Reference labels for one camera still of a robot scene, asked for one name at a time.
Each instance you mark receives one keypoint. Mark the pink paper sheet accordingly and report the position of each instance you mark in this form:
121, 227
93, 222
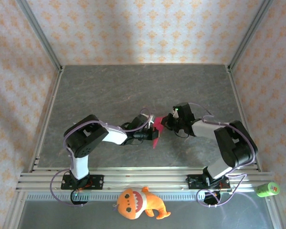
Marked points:
160, 121

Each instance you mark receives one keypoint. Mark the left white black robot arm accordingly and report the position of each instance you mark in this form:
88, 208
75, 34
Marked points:
114, 137

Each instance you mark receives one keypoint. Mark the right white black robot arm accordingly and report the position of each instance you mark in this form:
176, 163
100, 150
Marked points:
238, 143

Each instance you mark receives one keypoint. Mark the orange shark plush toy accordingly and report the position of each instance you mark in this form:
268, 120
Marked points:
138, 202

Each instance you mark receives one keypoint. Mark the green cylindrical can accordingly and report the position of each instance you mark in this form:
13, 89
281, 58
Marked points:
268, 190

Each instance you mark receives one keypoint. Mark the aluminium rail beam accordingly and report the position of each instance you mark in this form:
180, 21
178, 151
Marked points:
145, 177

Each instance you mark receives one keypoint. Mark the aluminium side rail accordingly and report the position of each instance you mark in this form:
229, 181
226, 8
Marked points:
242, 119
47, 119

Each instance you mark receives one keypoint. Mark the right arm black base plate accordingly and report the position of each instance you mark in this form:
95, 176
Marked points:
193, 182

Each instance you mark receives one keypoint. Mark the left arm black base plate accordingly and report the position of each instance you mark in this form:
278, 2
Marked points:
97, 181

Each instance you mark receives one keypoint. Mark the aluminium corner post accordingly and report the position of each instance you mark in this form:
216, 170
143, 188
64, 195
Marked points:
41, 35
249, 35

